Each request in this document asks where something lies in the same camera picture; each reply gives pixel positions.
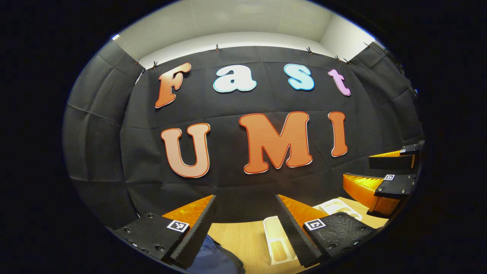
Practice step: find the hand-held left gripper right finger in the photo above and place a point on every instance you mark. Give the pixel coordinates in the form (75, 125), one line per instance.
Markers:
(293, 232)

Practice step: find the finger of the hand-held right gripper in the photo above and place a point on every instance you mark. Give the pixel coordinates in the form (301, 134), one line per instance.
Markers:
(388, 161)
(395, 188)

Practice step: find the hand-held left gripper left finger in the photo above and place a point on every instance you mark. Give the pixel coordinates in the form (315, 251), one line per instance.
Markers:
(199, 228)

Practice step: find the cream plastic bookshelf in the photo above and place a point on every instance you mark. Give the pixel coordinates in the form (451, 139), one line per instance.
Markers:
(272, 228)

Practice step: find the blue schoolbag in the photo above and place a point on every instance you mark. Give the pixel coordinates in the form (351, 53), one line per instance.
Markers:
(213, 258)

